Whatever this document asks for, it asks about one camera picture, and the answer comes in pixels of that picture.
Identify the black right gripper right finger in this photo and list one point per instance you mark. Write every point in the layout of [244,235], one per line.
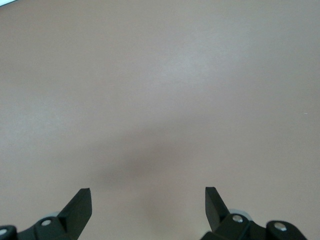
[217,215]

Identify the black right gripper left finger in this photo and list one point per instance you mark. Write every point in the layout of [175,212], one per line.
[75,215]

